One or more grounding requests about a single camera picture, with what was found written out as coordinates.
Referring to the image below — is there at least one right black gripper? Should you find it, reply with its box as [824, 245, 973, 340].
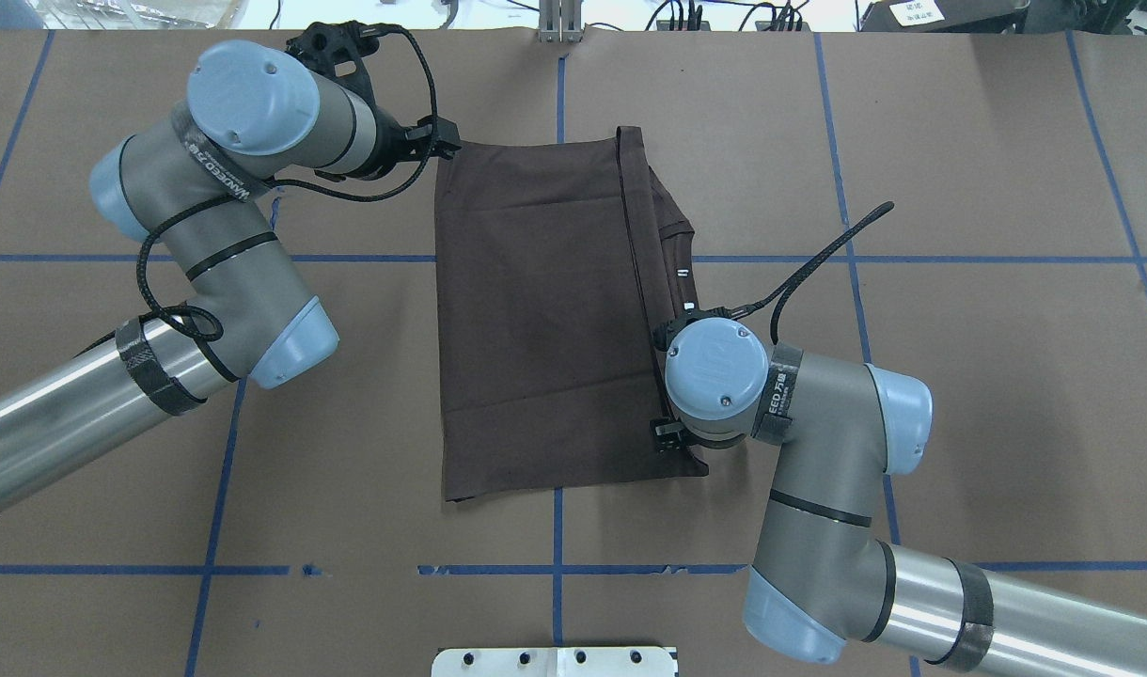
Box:
[651, 419, 725, 454]

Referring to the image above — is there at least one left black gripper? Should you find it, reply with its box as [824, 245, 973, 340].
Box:
[374, 110, 463, 180]

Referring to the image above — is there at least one dark brown t-shirt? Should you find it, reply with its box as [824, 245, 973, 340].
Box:
[434, 127, 710, 501]

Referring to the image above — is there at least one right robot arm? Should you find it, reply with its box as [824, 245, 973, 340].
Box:
[651, 311, 1147, 676]

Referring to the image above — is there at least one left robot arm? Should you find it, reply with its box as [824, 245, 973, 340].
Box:
[0, 24, 463, 518]

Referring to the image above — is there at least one white mounting plate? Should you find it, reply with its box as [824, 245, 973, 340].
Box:
[431, 646, 681, 676]

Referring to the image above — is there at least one black box with label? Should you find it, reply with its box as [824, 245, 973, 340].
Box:
[858, 1, 1030, 34]

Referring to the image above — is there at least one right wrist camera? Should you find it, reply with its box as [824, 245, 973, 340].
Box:
[651, 306, 731, 353]

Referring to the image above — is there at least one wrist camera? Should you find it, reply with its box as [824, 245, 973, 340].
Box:
[651, 306, 731, 353]
[284, 21, 380, 104]

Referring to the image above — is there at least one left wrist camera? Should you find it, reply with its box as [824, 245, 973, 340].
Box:
[284, 21, 380, 104]

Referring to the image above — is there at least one aluminium frame post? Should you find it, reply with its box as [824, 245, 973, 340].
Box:
[536, 0, 585, 42]

